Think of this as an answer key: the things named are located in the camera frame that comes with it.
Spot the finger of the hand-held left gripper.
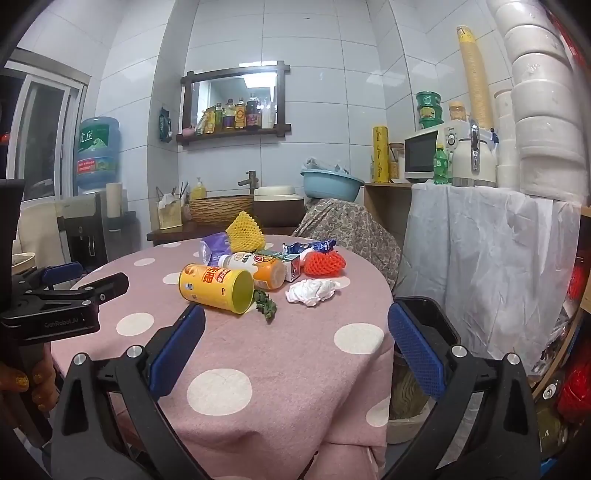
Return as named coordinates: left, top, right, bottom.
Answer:
left=13, top=261, right=85, bottom=296
left=8, top=272, right=130, bottom=320

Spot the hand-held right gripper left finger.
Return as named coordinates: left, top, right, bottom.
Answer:
left=50, top=302, right=218, bottom=480

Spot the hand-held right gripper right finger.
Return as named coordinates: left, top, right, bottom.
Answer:
left=379, top=302, right=542, bottom=480

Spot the waste bin with black liner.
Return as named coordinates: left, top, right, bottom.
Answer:
left=390, top=296, right=462, bottom=444

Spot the yellow snack canister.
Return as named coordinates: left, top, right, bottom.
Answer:
left=178, top=263, right=255, bottom=315

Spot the wilted green vegetable leaf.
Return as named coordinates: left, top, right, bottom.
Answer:
left=252, top=288, right=279, bottom=320

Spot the purple tissue packet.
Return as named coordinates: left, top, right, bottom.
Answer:
left=200, top=232, right=232, bottom=267

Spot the white milk bottle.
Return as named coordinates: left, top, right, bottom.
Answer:
left=218, top=252, right=286, bottom=291

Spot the white tissue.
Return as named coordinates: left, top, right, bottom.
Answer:
left=285, top=277, right=341, bottom=307

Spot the red foam fruit net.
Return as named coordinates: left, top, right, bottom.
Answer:
left=302, top=250, right=347, bottom=278

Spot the yellow foam fruit net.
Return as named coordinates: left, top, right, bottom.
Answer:
left=225, top=211, right=267, bottom=254

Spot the green and white milk carton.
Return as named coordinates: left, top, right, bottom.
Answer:
left=256, top=249, right=302, bottom=282

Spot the blue snack bag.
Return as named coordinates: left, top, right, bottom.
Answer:
left=281, top=240, right=337, bottom=256

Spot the person's left hand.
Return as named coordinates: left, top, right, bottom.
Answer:
left=0, top=360, right=62, bottom=415

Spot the water dispenser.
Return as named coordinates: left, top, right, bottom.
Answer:
left=55, top=191, right=141, bottom=273

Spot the dark cup holder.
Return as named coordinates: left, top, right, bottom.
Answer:
left=104, top=212, right=139, bottom=237

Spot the beige paper cup sleeve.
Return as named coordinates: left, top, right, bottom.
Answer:
left=106, top=182, right=124, bottom=220

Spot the dark wooden counter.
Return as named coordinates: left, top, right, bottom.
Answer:
left=147, top=222, right=301, bottom=247

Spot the cream slatted tissue box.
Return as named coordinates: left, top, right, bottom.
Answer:
left=157, top=194, right=184, bottom=230

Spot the pink polka dot tablecloth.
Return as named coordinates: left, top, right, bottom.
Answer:
left=50, top=234, right=395, bottom=480

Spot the white crinkled cloth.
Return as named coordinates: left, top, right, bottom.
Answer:
left=403, top=182, right=583, bottom=374

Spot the blue water jug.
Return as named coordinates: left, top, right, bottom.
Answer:
left=74, top=116, right=122, bottom=195

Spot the wicker pattern basin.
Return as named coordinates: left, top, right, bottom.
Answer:
left=189, top=195, right=256, bottom=226

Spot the floral patterned cloth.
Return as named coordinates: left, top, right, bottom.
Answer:
left=293, top=198, right=403, bottom=291

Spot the light wooden cabinet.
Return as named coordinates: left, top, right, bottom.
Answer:
left=363, top=181, right=414, bottom=250

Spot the red bag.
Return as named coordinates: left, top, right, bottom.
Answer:
left=556, top=360, right=591, bottom=425

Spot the brown rice cooker cream lid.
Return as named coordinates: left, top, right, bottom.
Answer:
left=253, top=185, right=305, bottom=228

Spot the green soda bottle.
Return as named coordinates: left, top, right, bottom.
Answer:
left=433, top=144, right=452, bottom=185

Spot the light blue plastic basin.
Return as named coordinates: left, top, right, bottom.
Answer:
left=300, top=169, right=365, bottom=202

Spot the glass jar wooden lid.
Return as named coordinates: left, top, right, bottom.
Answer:
left=389, top=142, right=406, bottom=180

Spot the white microwave oven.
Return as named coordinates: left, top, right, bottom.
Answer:
left=404, top=121, right=472, bottom=183

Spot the yellow film roll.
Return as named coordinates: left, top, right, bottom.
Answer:
left=372, top=124, right=390, bottom=182

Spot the grey plastic bag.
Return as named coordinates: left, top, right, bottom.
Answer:
left=303, top=157, right=352, bottom=175

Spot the row of condiment bottles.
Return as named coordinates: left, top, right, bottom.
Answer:
left=202, top=93, right=277, bottom=136

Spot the stack of small white bowls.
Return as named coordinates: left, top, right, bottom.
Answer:
left=493, top=89, right=522, bottom=190

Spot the wooden framed mirror shelf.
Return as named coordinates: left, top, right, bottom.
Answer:
left=177, top=61, right=293, bottom=147

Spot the tall stack of paper cups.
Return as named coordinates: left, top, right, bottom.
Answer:
left=457, top=25, right=495, bottom=130

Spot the window frame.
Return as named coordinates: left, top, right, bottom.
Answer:
left=0, top=48, right=90, bottom=204

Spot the white kettle chrome handle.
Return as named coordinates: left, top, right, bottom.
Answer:
left=452, top=119, right=499, bottom=188

